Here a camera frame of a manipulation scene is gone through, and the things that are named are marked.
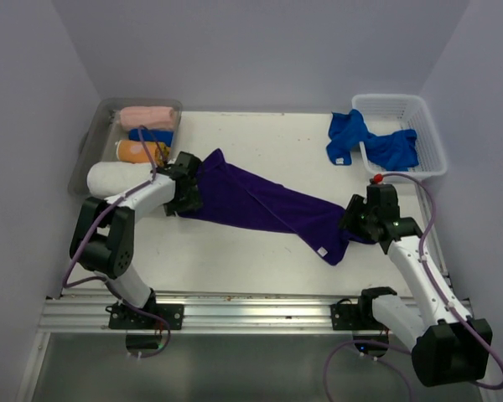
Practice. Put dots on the pink rolled towel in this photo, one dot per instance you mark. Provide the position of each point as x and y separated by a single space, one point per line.
152 117

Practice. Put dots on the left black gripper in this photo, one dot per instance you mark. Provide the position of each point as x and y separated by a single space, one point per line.
193 202

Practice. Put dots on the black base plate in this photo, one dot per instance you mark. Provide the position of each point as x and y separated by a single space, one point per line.
154 316
345 315

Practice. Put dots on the purple towel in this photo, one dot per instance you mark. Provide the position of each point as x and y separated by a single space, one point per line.
235 197

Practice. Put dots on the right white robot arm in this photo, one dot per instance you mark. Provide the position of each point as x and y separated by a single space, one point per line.
446 343

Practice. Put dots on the blue rolled towel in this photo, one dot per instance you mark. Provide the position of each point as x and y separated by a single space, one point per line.
151 135

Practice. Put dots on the white plastic basket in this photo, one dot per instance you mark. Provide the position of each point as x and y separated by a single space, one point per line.
385 114

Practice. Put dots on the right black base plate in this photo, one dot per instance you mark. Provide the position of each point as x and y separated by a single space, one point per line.
345 315

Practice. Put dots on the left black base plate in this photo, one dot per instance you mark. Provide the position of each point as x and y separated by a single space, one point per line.
154 316

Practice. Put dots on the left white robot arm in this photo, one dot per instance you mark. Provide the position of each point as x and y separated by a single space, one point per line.
103 241

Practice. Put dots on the white rolled towel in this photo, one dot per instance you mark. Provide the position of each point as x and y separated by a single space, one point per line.
106 179

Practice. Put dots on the orange polka dot towel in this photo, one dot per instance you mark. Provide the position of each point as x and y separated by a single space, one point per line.
134 152

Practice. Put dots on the aluminium mounting rail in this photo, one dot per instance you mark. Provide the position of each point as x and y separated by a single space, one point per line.
84 311

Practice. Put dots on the grey plastic tray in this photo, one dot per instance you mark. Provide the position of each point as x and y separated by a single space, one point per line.
99 144

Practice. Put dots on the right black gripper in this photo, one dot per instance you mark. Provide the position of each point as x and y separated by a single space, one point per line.
348 220

